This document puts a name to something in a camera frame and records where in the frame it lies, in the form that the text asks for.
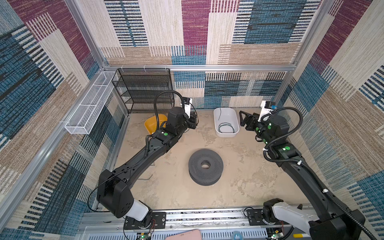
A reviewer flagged grey perforated cable spool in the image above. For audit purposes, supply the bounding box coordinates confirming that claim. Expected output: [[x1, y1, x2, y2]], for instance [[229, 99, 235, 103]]
[[189, 149, 224, 186]]

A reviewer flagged white plastic tub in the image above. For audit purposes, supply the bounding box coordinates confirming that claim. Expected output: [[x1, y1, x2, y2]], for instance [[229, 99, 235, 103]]
[[214, 108, 240, 138]]

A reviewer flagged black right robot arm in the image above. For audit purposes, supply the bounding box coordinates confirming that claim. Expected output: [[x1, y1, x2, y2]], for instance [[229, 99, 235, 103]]
[[239, 107, 376, 240]]

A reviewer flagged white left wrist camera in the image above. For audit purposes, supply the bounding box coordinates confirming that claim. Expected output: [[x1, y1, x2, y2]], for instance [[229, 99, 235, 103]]
[[183, 97, 192, 118]]

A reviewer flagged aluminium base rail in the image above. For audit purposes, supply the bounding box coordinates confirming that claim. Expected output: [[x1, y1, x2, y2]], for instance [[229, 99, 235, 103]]
[[75, 206, 310, 240]]

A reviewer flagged dark green cable coil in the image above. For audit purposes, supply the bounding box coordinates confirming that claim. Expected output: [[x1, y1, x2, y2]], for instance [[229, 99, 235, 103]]
[[218, 122, 235, 134]]

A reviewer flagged yellow plastic tub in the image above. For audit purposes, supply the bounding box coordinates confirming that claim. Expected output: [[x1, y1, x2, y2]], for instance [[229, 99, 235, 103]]
[[144, 114, 168, 135]]

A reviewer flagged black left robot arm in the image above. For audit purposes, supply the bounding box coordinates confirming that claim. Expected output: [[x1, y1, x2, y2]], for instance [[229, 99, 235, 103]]
[[91, 90, 198, 230]]

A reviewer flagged white wire mesh basket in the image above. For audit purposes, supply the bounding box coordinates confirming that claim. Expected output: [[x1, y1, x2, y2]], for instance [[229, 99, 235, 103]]
[[65, 72, 115, 135]]

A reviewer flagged black wire mesh shelf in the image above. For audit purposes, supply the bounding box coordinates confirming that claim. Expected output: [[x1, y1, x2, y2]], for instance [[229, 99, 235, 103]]
[[112, 68, 173, 114]]

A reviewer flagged pink object at bottom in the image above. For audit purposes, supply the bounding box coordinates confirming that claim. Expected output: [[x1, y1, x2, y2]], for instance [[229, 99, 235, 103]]
[[165, 230, 202, 240]]

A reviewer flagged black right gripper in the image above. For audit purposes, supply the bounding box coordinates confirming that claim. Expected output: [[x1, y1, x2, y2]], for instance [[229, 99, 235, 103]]
[[238, 111, 273, 147]]

